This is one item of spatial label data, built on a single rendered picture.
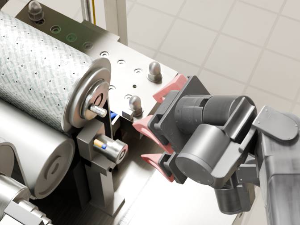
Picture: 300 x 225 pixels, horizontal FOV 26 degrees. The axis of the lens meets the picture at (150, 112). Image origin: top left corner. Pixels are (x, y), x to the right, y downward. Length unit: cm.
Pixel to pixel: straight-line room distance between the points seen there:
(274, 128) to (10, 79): 50
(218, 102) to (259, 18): 202
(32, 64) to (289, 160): 49
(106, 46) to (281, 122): 70
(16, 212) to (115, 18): 164
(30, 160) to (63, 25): 48
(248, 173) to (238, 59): 163
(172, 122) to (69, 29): 64
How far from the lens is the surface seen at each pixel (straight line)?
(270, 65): 273
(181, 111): 91
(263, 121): 84
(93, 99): 111
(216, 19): 285
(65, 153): 118
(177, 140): 93
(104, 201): 137
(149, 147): 148
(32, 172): 111
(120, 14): 242
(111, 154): 114
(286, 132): 84
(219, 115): 86
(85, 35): 149
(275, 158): 83
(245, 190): 118
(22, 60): 112
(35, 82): 111
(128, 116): 135
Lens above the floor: 221
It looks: 59 degrees down
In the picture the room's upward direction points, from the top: straight up
